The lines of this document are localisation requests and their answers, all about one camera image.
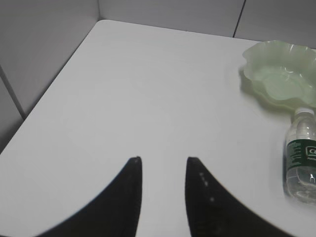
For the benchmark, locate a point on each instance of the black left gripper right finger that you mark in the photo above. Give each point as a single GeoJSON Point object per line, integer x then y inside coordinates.
{"type": "Point", "coordinates": [213, 212]}

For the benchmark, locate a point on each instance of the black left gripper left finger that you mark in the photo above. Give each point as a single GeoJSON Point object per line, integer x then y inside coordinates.
{"type": "Point", "coordinates": [113, 213]}

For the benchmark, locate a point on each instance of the clear water bottle green label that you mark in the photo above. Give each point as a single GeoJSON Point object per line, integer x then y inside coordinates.
{"type": "Point", "coordinates": [301, 156]}

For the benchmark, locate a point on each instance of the pale green wavy plate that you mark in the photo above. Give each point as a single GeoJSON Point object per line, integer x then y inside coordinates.
{"type": "Point", "coordinates": [283, 74]}

